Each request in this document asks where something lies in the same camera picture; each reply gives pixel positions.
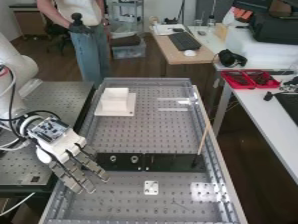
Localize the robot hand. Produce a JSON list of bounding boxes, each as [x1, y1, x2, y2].
[[26, 117, 111, 195]]

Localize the small white box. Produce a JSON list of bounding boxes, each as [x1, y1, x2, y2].
[[93, 86, 138, 118]]

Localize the black plate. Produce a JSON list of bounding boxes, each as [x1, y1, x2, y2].
[[94, 152, 207, 173]]

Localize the small white square plate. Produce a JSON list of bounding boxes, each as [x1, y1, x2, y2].
[[142, 180, 160, 196]]

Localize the clear box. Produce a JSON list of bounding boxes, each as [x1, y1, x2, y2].
[[38, 77, 250, 224]]

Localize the person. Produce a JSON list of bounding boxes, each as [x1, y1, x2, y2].
[[35, 0, 111, 90]]

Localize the clear plastic storage bin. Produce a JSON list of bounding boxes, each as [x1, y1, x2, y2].
[[110, 39, 147, 61]]

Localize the black chair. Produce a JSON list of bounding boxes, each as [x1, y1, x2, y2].
[[42, 21, 73, 56]]

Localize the thin stick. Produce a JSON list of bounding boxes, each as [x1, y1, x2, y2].
[[190, 113, 215, 168]]

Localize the wooden desk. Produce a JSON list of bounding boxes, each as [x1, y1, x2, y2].
[[151, 23, 219, 88]]

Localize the red tray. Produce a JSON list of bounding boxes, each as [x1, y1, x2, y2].
[[244, 69, 281, 89], [219, 69, 256, 90]]

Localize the black headphones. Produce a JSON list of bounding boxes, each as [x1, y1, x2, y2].
[[215, 48, 248, 69]]

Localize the white desk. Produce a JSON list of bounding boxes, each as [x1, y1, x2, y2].
[[211, 66, 298, 184]]

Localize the small black object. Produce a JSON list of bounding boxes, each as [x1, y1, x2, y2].
[[262, 91, 275, 102]]

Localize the black case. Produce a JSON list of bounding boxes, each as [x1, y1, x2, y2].
[[231, 0, 298, 46]]

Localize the white cable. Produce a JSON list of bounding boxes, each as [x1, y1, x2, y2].
[[0, 139, 29, 153], [0, 192, 35, 216]]

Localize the black cable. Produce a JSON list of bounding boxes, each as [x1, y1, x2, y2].
[[0, 65, 63, 141]]

